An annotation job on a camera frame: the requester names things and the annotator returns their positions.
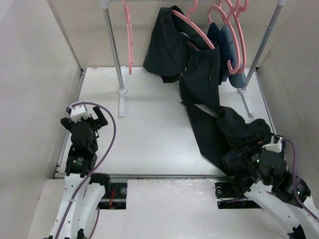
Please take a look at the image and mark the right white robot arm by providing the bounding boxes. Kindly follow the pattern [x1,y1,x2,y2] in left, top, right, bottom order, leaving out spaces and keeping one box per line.
[222,134,319,239]

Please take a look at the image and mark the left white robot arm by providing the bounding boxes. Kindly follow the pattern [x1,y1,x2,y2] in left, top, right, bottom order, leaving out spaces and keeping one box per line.
[48,102,112,239]

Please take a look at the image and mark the dark navy hanging garment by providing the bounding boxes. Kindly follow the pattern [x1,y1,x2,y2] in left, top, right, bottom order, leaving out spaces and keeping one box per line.
[207,22,232,85]

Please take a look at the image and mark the grey clothes rack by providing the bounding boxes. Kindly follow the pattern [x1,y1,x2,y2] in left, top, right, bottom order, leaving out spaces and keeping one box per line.
[100,0,286,118]

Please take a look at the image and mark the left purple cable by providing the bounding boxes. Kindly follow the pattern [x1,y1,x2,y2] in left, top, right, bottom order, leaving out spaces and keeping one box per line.
[53,100,117,239]

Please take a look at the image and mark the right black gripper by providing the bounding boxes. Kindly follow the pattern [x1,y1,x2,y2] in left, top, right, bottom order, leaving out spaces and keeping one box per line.
[226,132,270,184]

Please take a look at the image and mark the light blue hanging jeans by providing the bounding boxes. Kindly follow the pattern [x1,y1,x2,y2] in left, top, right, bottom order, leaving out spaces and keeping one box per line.
[221,24,247,89]

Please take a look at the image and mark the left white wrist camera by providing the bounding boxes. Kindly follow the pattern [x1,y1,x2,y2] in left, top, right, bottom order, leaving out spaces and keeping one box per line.
[70,104,91,123]

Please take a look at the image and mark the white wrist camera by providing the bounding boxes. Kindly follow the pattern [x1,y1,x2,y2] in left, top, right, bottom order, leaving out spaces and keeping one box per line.
[70,104,91,123]
[262,135,283,153]

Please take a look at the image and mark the black trousers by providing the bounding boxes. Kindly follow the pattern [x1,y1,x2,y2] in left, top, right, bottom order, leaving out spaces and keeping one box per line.
[179,49,271,176]

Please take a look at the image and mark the pink hanger with jeans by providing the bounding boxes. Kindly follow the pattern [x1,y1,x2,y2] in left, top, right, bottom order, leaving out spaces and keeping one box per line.
[208,0,249,75]

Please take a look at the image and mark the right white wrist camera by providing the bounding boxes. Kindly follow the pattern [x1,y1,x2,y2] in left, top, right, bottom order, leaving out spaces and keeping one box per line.
[262,135,283,153]

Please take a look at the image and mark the pink hanger with shorts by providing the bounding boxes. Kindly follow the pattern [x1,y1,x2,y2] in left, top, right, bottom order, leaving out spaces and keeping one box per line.
[172,0,215,49]

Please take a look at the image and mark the hanging black shorts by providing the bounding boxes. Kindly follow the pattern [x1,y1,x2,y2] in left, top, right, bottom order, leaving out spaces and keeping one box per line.
[143,5,220,85]

